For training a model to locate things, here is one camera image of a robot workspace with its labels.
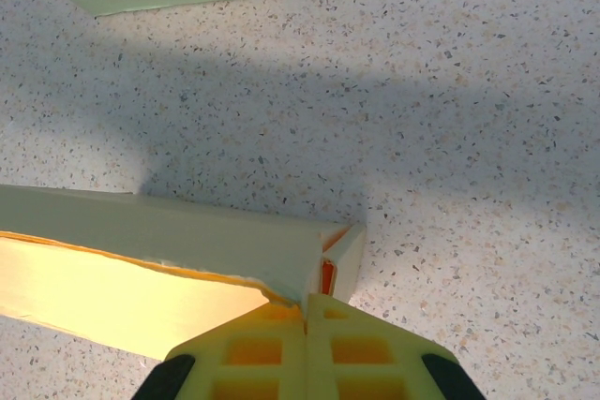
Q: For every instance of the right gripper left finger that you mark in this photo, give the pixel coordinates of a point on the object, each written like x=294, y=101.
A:
x=262, y=372

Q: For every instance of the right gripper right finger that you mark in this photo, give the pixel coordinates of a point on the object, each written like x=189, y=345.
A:
x=356, y=372

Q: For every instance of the yellow paper box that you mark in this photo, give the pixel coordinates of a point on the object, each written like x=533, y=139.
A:
x=140, y=287

